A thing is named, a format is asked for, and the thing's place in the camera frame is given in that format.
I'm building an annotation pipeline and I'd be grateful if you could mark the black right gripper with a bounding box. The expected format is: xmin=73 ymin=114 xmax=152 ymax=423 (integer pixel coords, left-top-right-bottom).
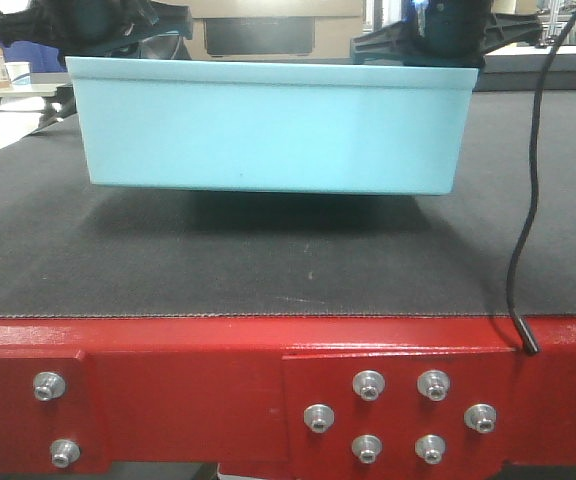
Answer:
xmin=350 ymin=1 xmax=541 ymax=67

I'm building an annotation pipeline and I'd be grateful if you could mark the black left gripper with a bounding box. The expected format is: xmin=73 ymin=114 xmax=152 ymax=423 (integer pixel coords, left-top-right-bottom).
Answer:
xmin=0 ymin=1 xmax=193 ymax=56

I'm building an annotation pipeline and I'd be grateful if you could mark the light blue plastic bin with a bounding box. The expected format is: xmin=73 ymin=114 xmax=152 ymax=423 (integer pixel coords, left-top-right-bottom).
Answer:
xmin=67 ymin=56 xmax=478 ymax=195

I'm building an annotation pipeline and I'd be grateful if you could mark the black conveyor belt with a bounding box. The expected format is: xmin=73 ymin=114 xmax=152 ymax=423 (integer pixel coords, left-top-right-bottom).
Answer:
xmin=0 ymin=89 xmax=576 ymax=319

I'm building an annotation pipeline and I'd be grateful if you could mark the large cardboard box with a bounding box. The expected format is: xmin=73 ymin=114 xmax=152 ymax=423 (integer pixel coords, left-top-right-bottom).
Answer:
xmin=185 ymin=1 xmax=365 ymax=61

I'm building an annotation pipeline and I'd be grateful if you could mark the white paper cup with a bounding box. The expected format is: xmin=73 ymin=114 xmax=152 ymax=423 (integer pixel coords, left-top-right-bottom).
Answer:
xmin=5 ymin=61 xmax=31 ymax=85

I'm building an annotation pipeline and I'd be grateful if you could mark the black cable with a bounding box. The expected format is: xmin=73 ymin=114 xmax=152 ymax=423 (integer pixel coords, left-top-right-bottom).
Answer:
xmin=506 ymin=0 xmax=576 ymax=355

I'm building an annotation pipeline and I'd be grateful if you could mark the red conveyor frame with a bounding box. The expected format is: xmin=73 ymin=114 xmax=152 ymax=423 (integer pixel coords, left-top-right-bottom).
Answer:
xmin=0 ymin=317 xmax=576 ymax=479

